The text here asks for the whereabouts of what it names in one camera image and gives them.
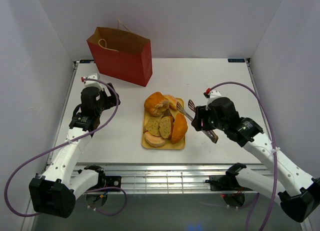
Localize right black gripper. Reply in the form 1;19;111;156
190;105;227;132

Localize metal tongs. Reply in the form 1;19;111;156
176;99;219;144

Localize orange oval bread loaf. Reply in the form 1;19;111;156
171;113;188;144

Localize sugared pink doughnut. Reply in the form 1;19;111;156
163;94;178;111

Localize chocolate dipped bread cone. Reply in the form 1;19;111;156
162;108;174;118

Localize round crusty bread roll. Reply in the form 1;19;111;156
144;91;170;117

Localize pale orange croissant bread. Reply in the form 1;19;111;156
144;131;166;148

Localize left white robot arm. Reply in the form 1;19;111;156
29;80;120;218

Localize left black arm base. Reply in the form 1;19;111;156
84;165;122;190

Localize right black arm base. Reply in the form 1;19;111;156
205;162;247;192

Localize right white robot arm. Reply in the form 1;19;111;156
191;97;320;223

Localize red paper bag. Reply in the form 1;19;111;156
86;21;153;87

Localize seeded bread slice right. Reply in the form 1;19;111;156
159;116;174;140

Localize seeded bread slice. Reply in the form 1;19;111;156
143;118;161;137
159;116;174;140

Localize seeded bread slice left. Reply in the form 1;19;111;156
143;118;161;137

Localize yellow plastic tray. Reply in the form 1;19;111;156
141;111;186;150

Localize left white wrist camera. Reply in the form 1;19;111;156
81;73;103;90

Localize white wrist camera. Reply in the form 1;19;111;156
81;73;103;90
203;88;222;104

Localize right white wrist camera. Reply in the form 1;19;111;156
203;88;222;104

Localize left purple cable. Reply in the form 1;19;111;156
4;77;128;218

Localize aluminium table frame rail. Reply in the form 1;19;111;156
37;163;301;196

